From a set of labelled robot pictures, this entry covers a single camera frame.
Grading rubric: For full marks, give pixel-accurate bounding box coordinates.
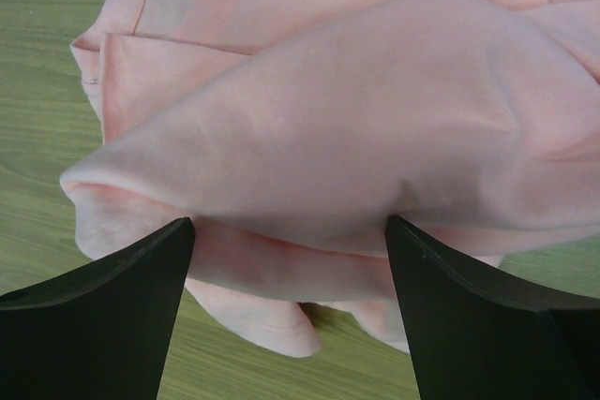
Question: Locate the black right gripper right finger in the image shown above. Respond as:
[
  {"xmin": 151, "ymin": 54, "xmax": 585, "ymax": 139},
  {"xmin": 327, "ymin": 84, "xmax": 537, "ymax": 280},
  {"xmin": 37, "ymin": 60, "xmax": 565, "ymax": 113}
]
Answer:
[{"xmin": 385, "ymin": 216, "xmax": 599, "ymax": 400}]

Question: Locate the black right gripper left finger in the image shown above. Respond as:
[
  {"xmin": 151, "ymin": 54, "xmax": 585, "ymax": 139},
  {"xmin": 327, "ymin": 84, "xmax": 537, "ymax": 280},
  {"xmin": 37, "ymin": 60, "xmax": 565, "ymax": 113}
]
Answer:
[{"xmin": 1, "ymin": 218, "xmax": 195, "ymax": 400}]

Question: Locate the salmon pink t shirt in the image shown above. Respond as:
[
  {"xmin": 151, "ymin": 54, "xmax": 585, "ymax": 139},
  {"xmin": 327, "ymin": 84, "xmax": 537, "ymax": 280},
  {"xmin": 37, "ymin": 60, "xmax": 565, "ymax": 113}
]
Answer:
[{"xmin": 60, "ymin": 0, "xmax": 599, "ymax": 357}]

